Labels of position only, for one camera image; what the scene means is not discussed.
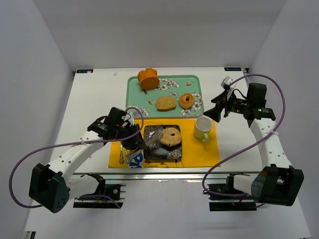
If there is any speckled raisin bagel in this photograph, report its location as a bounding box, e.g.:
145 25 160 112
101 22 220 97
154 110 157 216
159 127 181 147

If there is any brown bread slice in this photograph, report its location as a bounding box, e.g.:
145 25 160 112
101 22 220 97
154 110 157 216
156 96 176 112

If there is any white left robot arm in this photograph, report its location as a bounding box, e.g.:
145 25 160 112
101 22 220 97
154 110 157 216
29 107 220 213

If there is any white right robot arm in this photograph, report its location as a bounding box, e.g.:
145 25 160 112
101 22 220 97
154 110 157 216
204 83 304 206

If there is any iridescent fork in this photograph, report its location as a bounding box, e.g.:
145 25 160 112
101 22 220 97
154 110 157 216
119 145 125 165

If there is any white and green mug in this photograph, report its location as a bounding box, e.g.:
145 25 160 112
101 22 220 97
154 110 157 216
193 117 213 142

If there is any black floral square plate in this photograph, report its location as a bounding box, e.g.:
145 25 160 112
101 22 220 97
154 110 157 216
144 124 182 160

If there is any blue label right corner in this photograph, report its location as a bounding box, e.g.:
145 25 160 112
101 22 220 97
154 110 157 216
224 67 242 71

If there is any blue label corner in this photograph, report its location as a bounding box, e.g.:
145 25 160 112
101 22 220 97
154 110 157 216
76 69 93 74
224 67 242 71

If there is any golden plain bagel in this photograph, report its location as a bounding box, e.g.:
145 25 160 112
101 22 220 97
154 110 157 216
179 93 195 109

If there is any yellow printed placemat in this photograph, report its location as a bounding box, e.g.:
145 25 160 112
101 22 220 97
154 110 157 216
108 118 220 169

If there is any mint floral serving tray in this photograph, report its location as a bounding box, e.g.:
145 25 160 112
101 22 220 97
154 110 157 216
126 75 204 118

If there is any orange brioche loaf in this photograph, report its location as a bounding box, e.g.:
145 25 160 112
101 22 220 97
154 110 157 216
138 68 160 91

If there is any blue label left corner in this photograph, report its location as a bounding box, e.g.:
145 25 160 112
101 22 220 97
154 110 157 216
76 69 93 74

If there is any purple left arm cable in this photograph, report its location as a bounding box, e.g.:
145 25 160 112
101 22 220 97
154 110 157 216
9 107 145 209

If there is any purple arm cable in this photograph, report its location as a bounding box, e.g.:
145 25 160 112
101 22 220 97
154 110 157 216
202 73 286 209
9 107 145 209

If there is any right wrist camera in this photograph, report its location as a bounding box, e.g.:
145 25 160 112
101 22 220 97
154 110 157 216
221 76 233 91

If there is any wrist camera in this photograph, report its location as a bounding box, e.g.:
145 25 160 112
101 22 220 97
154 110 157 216
221 76 233 91
123 113 134 126

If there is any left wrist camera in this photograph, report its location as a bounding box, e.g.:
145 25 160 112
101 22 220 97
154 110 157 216
123 113 134 126

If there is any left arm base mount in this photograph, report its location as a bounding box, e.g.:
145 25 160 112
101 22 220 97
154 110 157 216
69 173 127 209

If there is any aluminium table edge rail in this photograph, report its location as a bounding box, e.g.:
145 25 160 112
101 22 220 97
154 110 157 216
47 171 260 182

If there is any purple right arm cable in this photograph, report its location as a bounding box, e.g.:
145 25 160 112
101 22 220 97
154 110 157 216
202 73 286 209

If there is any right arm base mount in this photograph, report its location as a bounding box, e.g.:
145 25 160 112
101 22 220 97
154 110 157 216
204 173 257 212

